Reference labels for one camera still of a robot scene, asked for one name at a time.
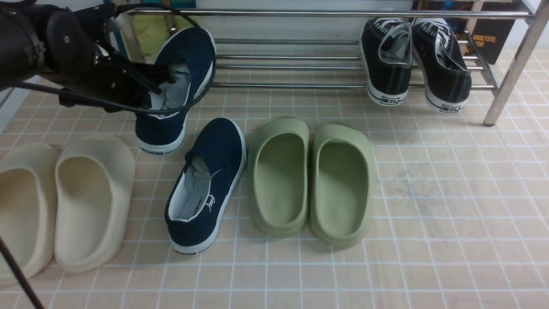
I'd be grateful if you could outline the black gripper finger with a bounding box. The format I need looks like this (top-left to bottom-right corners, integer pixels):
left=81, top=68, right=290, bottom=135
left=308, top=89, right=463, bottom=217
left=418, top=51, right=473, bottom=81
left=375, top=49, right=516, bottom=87
left=142, top=64, right=176, bottom=93

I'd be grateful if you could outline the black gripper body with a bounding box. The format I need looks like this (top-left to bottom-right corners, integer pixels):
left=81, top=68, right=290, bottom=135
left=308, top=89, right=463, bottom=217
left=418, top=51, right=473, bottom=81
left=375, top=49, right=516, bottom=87
left=47, top=4, right=150, bottom=113

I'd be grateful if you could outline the navy canvas shoe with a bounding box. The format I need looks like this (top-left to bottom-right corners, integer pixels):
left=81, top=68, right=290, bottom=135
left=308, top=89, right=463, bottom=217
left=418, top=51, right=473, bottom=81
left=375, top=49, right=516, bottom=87
left=165, top=118, right=247, bottom=256
left=135, top=27, right=217, bottom=154

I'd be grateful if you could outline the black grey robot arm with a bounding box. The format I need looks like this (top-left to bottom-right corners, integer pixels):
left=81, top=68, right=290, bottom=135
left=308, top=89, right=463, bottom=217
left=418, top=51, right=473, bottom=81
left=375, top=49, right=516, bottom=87
left=0, top=0, right=176, bottom=114

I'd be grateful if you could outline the stainless steel shoe rack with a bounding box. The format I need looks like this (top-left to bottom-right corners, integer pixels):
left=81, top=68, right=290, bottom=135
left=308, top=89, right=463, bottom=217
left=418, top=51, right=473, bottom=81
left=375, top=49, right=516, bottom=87
left=116, top=0, right=548, bottom=127

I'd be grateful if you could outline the yellow-green book blue edge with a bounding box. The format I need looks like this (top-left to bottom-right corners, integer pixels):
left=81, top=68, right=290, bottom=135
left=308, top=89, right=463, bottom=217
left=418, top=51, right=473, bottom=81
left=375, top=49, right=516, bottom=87
left=111, top=0, right=196, bottom=63

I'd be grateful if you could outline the cream slipper right one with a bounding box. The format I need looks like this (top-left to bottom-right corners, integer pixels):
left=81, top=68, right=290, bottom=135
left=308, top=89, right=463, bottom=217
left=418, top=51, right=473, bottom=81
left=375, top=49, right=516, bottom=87
left=54, top=135, right=136, bottom=273

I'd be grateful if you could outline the cream slipper far left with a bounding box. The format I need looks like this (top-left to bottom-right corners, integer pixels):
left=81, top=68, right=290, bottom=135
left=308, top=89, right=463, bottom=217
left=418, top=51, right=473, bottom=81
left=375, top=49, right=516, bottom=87
left=0, top=143, right=59, bottom=279

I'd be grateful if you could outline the green slipper left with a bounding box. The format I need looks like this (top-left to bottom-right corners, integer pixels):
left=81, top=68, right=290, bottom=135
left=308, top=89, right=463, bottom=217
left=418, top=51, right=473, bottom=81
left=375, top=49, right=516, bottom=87
left=247, top=117, right=309, bottom=238

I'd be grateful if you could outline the green slipper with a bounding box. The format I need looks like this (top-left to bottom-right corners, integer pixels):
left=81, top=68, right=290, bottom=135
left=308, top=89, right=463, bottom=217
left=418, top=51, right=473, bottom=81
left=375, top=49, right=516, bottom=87
left=247, top=117, right=309, bottom=238
left=309, top=123, right=376, bottom=248

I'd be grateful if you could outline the green slipper right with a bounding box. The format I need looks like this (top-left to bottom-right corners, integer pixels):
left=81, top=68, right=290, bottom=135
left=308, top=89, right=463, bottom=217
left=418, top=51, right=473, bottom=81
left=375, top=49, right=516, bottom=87
left=309, top=123, right=376, bottom=248

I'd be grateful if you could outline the black sneaker left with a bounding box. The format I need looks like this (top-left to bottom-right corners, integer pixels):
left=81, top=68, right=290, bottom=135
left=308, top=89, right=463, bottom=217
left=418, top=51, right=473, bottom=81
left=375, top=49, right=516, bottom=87
left=359, top=17, right=412, bottom=107

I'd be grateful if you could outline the black sneaker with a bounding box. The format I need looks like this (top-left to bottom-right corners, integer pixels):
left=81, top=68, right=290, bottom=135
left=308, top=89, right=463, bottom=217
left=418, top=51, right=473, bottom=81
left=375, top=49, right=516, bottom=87
left=411, top=18, right=472, bottom=114
left=359, top=17, right=412, bottom=107

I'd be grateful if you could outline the black sneaker right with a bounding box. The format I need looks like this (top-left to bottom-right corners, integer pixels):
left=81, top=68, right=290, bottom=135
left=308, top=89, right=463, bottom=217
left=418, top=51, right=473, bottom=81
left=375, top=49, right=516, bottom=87
left=411, top=18, right=472, bottom=114

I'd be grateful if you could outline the black book orange text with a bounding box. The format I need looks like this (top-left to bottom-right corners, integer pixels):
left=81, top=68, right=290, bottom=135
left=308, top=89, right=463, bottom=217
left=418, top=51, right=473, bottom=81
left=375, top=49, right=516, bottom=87
left=411, top=0, right=519, bottom=65

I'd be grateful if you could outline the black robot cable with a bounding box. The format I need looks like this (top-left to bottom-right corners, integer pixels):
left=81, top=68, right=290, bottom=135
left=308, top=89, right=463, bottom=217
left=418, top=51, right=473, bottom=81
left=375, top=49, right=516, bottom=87
left=0, top=3, right=217, bottom=309

